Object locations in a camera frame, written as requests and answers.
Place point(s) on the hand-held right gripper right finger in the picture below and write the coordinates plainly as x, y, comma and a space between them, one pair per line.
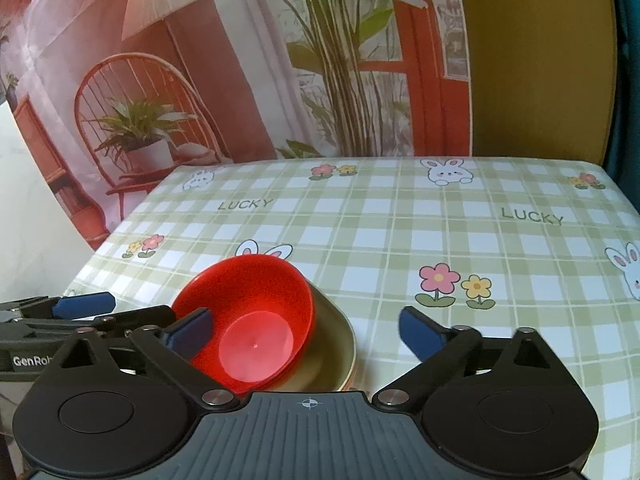
417, 332

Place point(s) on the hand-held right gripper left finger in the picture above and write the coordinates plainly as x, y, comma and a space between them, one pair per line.
191, 334

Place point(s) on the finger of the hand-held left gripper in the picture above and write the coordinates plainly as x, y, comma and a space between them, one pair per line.
85, 305
145, 316

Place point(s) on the red plastic bowl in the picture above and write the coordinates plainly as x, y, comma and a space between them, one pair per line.
250, 310

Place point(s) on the olive gold plate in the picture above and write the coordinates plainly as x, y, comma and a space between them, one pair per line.
330, 355

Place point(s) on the green checked bunny tablecloth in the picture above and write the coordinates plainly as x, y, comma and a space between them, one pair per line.
400, 240

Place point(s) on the white panel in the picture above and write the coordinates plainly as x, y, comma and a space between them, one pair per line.
30, 210

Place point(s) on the olive wooden board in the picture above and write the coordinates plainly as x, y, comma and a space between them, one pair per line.
540, 60

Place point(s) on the teal curtain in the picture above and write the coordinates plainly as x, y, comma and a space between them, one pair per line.
629, 85

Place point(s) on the printed wall backdrop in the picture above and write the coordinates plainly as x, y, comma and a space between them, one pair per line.
225, 60

